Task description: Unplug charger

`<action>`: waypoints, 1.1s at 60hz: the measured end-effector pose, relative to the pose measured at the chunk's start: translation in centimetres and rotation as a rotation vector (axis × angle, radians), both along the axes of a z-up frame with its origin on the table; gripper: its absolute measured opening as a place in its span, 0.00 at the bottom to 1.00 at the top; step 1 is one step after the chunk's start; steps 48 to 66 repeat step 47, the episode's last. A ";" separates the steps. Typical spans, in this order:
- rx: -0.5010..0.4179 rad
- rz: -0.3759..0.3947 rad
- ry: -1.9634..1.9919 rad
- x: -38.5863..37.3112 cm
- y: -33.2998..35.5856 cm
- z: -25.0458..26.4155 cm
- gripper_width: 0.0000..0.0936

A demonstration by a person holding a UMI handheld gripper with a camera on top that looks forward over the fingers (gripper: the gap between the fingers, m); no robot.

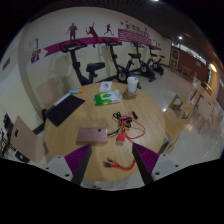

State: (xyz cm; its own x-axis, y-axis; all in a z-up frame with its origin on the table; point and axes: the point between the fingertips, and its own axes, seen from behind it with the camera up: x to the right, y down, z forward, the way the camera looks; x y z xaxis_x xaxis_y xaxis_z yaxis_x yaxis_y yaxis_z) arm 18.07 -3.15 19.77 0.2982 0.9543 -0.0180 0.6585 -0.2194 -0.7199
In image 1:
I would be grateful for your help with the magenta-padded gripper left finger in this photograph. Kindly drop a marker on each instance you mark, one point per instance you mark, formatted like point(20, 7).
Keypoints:
point(60, 165)

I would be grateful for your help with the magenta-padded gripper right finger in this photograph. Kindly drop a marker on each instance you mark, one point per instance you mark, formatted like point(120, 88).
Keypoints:
point(163, 165)

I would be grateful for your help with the red charger block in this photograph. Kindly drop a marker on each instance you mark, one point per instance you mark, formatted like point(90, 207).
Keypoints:
point(121, 137)

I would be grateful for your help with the wooden chairs and tables group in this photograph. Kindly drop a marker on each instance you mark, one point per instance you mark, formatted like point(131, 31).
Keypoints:
point(175, 126)

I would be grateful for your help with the light wooden chair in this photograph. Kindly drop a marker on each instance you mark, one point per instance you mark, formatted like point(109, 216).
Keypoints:
point(50, 93)
point(28, 140)

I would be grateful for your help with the pink power strip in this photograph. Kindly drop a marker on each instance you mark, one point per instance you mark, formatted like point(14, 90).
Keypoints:
point(91, 135)

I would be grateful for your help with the black desk mat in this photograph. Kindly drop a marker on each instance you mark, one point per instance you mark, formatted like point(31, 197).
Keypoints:
point(65, 110)

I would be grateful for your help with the blue and orange marker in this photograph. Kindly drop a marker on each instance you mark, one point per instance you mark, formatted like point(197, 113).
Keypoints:
point(75, 91)

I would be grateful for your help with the round wooden coaster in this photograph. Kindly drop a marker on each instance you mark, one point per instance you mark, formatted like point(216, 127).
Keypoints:
point(130, 96)

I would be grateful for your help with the green wet wipes pack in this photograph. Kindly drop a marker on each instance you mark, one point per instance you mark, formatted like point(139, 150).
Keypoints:
point(107, 97)

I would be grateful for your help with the white cup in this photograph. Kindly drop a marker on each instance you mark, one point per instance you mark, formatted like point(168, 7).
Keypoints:
point(132, 84)

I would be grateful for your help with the white tissue box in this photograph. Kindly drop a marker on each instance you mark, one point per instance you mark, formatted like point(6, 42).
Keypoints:
point(105, 86)

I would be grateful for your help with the black exercise bike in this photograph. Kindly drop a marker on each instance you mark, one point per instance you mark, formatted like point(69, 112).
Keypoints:
point(157, 66)
point(144, 68)
point(76, 65)
point(115, 60)

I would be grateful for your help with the ceiling lights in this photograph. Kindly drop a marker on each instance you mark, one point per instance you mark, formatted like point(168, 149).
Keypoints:
point(180, 37)

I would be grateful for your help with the wall posters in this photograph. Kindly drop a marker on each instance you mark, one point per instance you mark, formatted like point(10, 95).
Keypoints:
point(35, 55)

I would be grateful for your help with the magenta sports wall decal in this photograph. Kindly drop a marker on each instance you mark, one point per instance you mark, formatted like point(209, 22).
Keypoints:
point(131, 35)

